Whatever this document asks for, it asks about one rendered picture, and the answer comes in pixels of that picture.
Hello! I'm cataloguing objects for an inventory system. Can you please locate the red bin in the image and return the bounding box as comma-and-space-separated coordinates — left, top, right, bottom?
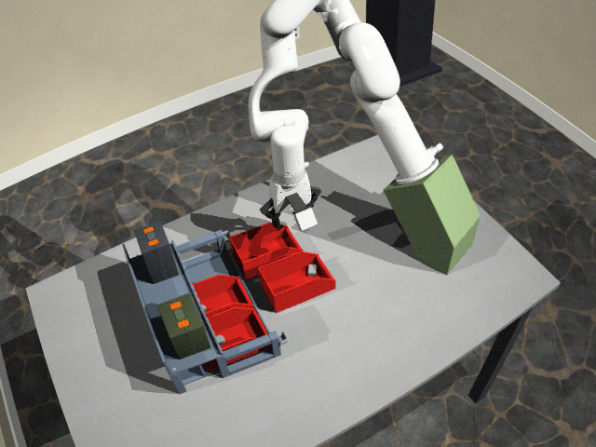
205, 307, 270, 372
229, 223, 302, 280
258, 251, 334, 313
193, 275, 253, 317

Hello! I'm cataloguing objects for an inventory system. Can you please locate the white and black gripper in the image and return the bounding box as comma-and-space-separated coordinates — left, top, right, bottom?
260, 172, 321, 231

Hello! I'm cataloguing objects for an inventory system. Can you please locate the olive green case with orange latches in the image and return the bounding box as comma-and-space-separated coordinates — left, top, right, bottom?
157, 293, 210, 359

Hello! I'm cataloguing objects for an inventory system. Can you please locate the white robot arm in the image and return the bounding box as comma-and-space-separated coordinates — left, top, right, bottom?
249, 0, 443, 185

